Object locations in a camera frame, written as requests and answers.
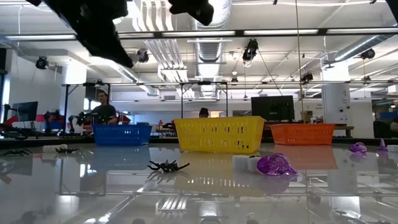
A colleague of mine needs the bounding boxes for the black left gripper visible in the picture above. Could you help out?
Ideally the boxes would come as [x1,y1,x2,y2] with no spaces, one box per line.
[43,0,134,68]

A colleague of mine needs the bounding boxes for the yellow plastic basket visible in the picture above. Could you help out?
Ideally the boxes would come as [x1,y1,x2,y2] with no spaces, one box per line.
[173,116,266,154]

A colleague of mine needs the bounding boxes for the white LED light strip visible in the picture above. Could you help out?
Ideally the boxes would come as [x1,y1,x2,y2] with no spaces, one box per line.
[4,34,77,41]
[326,27,398,34]
[243,29,320,35]
[118,32,155,39]
[161,30,236,37]

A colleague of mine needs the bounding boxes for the white ceiling pipes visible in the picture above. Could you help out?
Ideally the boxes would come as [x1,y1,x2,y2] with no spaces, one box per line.
[132,0,191,83]

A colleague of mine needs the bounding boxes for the blue plastic basket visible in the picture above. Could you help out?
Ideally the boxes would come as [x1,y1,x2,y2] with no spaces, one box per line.
[91,123,153,147]

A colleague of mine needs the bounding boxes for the red bin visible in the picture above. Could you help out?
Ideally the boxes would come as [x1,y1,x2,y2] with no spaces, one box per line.
[35,113,65,123]

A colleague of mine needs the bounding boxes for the small dark monitor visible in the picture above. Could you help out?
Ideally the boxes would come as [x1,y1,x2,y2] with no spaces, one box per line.
[11,101,39,123]

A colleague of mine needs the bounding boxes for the black computer monitor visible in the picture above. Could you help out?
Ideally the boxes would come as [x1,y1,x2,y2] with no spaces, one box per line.
[251,95,295,122]

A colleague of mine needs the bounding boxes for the cardboard box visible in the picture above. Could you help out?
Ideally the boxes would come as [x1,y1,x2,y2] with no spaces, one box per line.
[300,110,314,124]

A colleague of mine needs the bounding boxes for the orange plastic basket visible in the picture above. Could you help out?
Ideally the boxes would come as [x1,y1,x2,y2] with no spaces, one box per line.
[269,123,336,146]

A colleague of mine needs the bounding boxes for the white building column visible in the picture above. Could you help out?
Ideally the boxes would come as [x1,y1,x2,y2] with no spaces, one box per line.
[321,60,351,125]

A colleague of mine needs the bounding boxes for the wooden top workbench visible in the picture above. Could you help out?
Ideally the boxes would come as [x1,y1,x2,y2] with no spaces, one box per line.
[334,123,355,138]

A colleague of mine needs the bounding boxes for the shelf with blue bins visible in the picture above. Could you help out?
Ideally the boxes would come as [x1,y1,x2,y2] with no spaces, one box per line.
[373,102,398,122]

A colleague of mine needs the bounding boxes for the black office chair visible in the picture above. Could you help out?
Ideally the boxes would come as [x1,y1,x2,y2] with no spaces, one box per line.
[373,120,392,139]

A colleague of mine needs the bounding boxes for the silver round ceiling duct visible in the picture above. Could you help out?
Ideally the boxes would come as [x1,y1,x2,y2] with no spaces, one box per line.
[189,0,233,98]

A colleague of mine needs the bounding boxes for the black overhead frame bar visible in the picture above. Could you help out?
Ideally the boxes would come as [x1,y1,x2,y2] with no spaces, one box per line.
[0,27,398,42]

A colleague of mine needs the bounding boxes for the black distant rig frame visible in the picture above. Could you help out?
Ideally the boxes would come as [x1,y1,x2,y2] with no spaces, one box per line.
[61,80,385,138]

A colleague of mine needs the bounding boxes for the thin hanging cable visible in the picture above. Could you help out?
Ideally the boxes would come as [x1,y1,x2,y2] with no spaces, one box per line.
[294,0,304,124]

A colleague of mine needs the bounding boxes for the silver slanted ceiling duct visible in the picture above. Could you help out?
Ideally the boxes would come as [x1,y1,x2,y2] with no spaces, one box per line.
[334,34,396,63]

